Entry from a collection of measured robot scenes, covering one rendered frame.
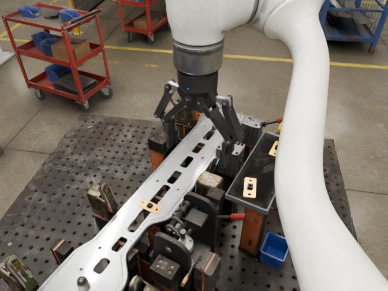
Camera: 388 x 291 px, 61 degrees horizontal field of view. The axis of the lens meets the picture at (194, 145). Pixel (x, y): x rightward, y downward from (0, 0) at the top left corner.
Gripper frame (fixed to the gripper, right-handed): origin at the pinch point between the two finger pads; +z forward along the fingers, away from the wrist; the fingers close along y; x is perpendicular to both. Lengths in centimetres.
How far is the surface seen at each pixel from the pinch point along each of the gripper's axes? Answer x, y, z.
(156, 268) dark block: 13.1, 5.0, 34.3
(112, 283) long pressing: 18, 18, 46
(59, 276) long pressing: 24, 34, 46
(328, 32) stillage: -442, 27, 131
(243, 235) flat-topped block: -29, -6, 66
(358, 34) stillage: -453, -12, 130
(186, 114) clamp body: -66, 41, 45
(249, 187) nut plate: -21.6, -7.3, 29.1
